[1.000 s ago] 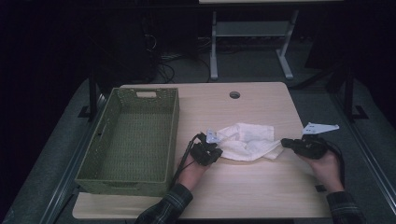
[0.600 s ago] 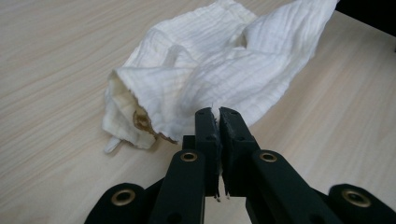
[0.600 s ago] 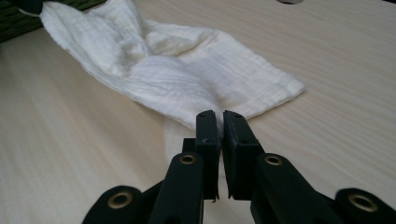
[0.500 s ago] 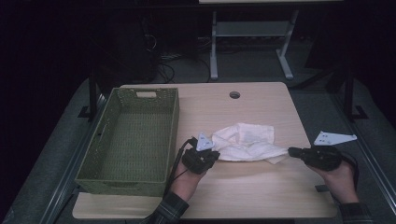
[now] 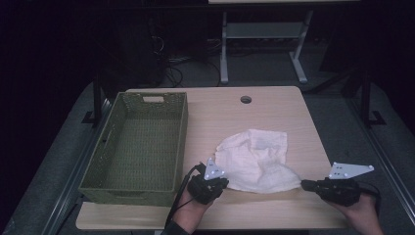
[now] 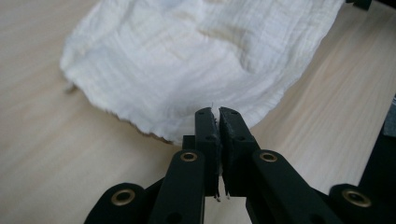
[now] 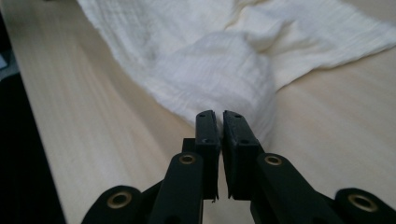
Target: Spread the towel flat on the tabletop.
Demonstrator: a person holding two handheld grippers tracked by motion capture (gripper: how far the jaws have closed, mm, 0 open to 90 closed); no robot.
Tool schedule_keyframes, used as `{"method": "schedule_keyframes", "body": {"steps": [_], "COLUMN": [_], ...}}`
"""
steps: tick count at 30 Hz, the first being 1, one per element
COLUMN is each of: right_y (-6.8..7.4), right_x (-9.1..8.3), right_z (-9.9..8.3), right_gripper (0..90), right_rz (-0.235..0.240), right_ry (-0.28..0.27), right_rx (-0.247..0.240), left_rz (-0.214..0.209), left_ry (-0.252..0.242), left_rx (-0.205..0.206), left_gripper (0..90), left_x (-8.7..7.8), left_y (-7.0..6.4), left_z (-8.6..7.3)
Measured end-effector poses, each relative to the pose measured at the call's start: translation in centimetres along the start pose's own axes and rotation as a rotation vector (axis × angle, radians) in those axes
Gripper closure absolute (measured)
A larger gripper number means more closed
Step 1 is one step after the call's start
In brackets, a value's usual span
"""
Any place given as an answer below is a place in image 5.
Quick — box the aluminium frame rail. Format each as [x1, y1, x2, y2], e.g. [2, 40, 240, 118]
[40, 97, 114, 235]
[346, 96, 415, 226]

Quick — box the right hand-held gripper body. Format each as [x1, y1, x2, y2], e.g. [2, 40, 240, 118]
[314, 162, 376, 208]

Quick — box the person's right hand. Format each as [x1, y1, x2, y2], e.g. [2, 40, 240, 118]
[326, 194, 386, 235]

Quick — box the white metal desk frame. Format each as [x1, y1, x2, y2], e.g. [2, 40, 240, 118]
[207, 0, 360, 85]

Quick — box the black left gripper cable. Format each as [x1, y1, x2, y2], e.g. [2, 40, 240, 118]
[164, 164, 205, 229]

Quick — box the green woven basket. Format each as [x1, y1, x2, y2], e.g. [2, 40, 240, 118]
[77, 91, 190, 208]

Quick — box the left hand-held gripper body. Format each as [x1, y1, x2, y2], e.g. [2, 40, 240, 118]
[186, 157, 226, 206]

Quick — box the tangle of floor cables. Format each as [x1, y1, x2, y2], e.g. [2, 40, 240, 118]
[164, 55, 223, 88]

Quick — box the black metal stand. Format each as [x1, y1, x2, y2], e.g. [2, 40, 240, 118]
[81, 76, 103, 127]
[360, 70, 387, 128]

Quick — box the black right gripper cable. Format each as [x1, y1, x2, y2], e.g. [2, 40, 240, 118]
[356, 180, 383, 216]

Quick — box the person's left hand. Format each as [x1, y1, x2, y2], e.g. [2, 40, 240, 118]
[172, 190, 214, 234]

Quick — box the white towel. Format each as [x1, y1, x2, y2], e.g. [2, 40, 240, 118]
[214, 128, 302, 194]

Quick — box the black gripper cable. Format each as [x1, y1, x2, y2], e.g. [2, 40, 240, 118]
[164, 164, 205, 229]
[356, 180, 383, 216]

